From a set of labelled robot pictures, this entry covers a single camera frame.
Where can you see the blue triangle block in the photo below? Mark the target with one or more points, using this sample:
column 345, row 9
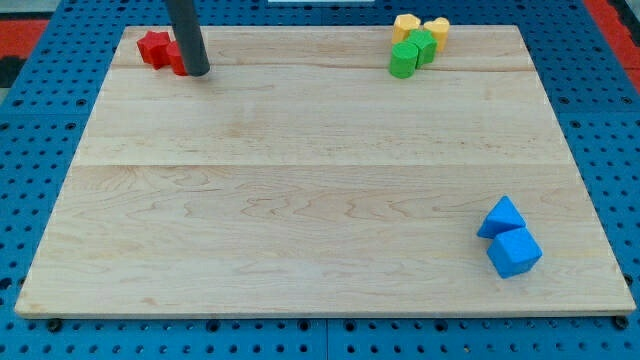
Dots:
column 503, row 217

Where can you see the light wooden board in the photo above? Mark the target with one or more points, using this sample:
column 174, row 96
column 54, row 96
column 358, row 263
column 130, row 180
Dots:
column 299, row 178

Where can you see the green cylinder block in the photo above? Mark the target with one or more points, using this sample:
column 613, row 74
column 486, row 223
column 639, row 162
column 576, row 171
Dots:
column 404, row 56

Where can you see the green hexagon block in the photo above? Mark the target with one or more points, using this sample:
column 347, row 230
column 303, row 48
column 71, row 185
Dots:
column 426, row 45

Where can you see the yellow hexagon block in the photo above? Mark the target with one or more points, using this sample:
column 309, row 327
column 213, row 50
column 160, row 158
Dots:
column 403, row 25

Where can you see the red round block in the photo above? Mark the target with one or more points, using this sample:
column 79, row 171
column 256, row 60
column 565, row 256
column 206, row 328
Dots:
column 175, row 59

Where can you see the yellow heart block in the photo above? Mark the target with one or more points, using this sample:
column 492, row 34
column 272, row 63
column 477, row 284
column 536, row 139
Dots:
column 439, row 28

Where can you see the blue cube block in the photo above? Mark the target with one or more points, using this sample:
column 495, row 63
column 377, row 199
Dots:
column 514, row 252

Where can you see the red star block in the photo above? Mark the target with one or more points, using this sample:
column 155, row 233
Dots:
column 152, row 47

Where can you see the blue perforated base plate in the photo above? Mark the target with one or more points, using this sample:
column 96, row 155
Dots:
column 49, row 103

